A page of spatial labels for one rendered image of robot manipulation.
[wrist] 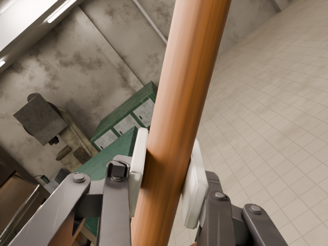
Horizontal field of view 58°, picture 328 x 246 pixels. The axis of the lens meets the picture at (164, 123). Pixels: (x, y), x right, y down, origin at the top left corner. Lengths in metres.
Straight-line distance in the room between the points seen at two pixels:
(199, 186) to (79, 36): 9.65
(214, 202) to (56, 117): 8.74
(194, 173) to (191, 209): 0.02
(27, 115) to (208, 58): 8.85
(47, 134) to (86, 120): 1.68
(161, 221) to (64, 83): 9.85
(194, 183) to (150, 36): 9.42
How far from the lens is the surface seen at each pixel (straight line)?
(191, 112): 0.17
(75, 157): 9.38
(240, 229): 0.16
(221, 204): 0.16
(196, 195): 0.17
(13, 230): 1.87
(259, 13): 10.22
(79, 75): 9.88
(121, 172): 0.16
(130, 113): 7.68
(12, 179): 2.09
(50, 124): 8.93
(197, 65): 0.17
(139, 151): 0.18
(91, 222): 4.41
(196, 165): 0.18
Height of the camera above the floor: 2.02
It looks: 15 degrees down
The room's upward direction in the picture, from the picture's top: 39 degrees counter-clockwise
